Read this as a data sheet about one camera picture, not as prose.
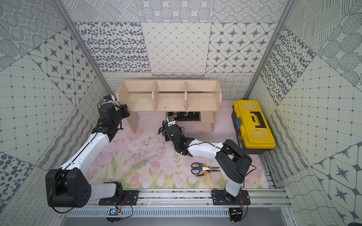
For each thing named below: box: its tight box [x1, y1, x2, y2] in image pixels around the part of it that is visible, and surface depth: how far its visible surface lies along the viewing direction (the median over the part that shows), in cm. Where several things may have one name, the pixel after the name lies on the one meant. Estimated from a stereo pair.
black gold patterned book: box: [167, 111, 202, 122], surface depth 95 cm
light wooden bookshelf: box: [116, 79, 223, 133], surface depth 86 cm
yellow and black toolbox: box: [230, 99, 277, 155], surface depth 87 cm
